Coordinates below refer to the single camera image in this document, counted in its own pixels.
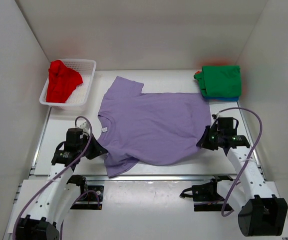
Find purple t-shirt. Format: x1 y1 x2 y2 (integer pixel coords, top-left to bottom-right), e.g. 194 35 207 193
98 76 211 178

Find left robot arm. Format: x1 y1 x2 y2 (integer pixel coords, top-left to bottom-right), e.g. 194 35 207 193
12 126 107 240

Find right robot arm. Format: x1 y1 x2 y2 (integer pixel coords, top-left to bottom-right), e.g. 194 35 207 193
197 117 288 237

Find blue folded t-shirt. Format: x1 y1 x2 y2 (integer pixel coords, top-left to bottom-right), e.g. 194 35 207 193
203 96 239 102

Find green folded t-shirt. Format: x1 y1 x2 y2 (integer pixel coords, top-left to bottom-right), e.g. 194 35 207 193
194 65 242 98

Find red t-shirt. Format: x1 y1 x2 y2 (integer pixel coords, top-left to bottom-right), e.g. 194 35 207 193
46 60 83 103

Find white plastic basket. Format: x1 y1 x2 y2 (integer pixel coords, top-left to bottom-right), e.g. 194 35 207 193
39 58 96 111

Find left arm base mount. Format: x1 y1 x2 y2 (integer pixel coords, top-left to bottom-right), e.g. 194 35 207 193
70 181 104 211

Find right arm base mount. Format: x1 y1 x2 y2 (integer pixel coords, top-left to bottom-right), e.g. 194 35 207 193
179 175 233 212

